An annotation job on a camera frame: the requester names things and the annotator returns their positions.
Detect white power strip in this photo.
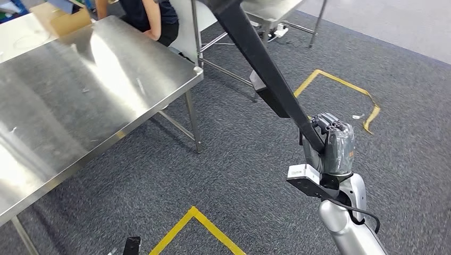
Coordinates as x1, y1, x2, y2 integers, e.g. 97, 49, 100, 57
267, 22, 290, 39

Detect black plastic plate bracket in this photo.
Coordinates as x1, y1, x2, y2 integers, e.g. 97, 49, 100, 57
197, 0, 325, 154

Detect person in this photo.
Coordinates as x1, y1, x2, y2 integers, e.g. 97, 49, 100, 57
94, 0, 180, 47

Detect brown cardboard box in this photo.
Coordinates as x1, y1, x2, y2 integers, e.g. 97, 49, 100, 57
30, 2, 93, 38

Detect dark blue sheet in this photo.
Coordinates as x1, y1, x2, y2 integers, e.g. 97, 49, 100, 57
46, 0, 86, 15

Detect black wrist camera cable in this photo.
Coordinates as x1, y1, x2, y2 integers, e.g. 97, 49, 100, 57
328, 199, 381, 235

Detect stainless steel workbench table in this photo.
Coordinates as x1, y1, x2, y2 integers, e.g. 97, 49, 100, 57
0, 15, 204, 255
190, 0, 329, 103

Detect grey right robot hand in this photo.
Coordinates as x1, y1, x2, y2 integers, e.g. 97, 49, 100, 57
301, 112, 356, 177

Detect white panel board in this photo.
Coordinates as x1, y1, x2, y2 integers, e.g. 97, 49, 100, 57
168, 0, 219, 63

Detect white table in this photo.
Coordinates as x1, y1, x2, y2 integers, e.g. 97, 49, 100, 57
0, 13, 59, 65

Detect yellow floor tape square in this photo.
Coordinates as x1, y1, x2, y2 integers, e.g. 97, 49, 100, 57
149, 206, 247, 255
293, 69, 382, 135

